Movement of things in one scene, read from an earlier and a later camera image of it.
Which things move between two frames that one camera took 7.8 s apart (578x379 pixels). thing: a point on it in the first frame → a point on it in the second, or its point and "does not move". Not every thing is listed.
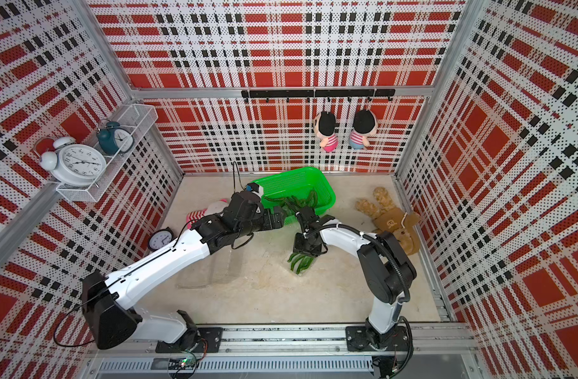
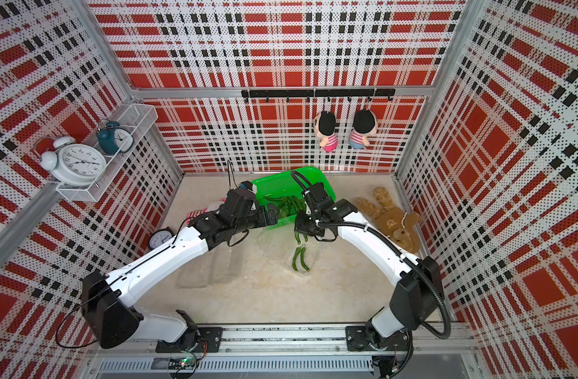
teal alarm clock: [114, 139] does not move
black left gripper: [269, 224] does not move
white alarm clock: [73, 164] does not move
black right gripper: [297, 245] → [301, 227]
